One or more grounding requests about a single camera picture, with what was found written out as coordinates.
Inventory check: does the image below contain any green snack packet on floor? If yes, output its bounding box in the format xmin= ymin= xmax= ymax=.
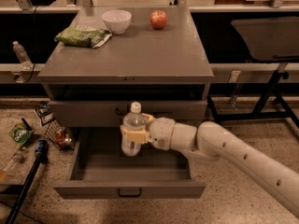
xmin=9 ymin=122 xmax=34 ymax=148

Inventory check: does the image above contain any white bowl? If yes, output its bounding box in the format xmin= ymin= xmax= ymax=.
xmin=102 ymin=9 xmax=132 ymax=34

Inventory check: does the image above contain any wire basket with red can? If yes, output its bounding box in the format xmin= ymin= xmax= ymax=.
xmin=44 ymin=120 xmax=74 ymax=151

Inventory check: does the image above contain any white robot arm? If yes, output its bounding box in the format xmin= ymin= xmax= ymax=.
xmin=121 ymin=114 xmax=299 ymax=217

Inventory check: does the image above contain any green chip bag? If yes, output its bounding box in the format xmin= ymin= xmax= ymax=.
xmin=54 ymin=25 xmax=112 ymax=49

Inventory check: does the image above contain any closed middle grey drawer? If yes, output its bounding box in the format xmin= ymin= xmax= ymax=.
xmin=50 ymin=101 xmax=206 ymax=127

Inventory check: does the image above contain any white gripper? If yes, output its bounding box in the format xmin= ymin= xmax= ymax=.
xmin=121 ymin=113 xmax=176 ymax=150

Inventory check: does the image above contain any clear plastic water bottle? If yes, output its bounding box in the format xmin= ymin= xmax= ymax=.
xmin=121 ymin=102 xmax=146 ymax=157

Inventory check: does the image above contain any black stand with grey tray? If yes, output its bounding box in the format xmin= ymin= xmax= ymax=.
xmin=207 ymin=16 xmax=299 ymax=126

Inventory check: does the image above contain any red apple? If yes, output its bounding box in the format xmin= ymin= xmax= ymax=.
xmin=149 ymin=10 xmax=167 ymax=30

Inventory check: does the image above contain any grey metal drawer cabinet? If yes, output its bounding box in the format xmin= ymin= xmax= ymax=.
xmin=36 ymin=6 xmax=215 ymax=142

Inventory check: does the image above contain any open bottom grey drawer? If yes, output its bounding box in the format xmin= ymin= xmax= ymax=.
xmin=54 ymin=128 xmax=206 ymax=199

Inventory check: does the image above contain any black white card on floor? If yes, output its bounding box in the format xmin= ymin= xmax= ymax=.
xmin=35 ymin=108 xmax=55 ymax=126

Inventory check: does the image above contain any small water bottle on ledge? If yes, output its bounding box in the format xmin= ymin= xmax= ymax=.
xmin=13 ymin=41 xmax=33 ymax=70

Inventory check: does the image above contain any plastic bottle lying on floor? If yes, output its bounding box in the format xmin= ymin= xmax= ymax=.
xmin=0 ymin=147 xmax=27 ymax=181

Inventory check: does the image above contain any black pole with blue cap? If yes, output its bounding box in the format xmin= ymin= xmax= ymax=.
xmin=5 ymin=139 xmax=49 ymax=224

